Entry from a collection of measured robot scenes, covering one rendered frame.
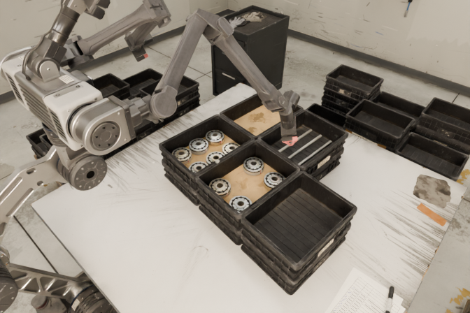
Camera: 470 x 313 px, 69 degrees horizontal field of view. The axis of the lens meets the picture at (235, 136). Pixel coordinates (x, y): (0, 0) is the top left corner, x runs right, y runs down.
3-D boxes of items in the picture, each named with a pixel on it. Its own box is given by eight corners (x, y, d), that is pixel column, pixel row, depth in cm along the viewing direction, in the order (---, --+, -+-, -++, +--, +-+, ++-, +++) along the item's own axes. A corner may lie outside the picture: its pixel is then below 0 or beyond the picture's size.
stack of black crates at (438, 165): (450, 189, 253) (470, 156, 232) (436, 213, 236) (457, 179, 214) (396, 163, 274) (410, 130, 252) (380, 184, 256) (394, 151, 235)
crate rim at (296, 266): (296, 272, 121) (297, 268, 120) (238, 221, 138) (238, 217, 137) (357, 211, 142) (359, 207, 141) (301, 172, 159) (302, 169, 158)
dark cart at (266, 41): (245, 122, 338) (247, 35, 281) (212, 105, 361) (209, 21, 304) (280, 98, 373) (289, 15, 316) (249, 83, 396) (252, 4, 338)
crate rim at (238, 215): (238, 221, 138) (238, 216, 137) (194, 180, 155) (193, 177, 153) (301, 172, 159) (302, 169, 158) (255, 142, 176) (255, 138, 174)
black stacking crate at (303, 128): (298, 186, 165) (301, 170, 158) (255, 156, 182) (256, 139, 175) (345, 149, 186) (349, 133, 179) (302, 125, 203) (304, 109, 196)
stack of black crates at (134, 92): (140, 128, 307) (133, 96, 285) (121, 114, 322) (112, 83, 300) (174, 109, 330) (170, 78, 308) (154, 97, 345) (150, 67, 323)
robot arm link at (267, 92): (198, 33, 127) (215, 22, 118) (207, 24, 129) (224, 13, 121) (267, 114, 144) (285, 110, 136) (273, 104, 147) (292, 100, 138)
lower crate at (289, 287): (290, 299, 134) (294, 284, 127) (238, 249, 151) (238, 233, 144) (347, 239, 155) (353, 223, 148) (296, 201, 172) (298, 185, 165)
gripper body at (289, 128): (282, 137, 149) (279, 127, 143) (280, 118, 155) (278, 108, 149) (296, 135, 148) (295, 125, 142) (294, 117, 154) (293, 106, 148)
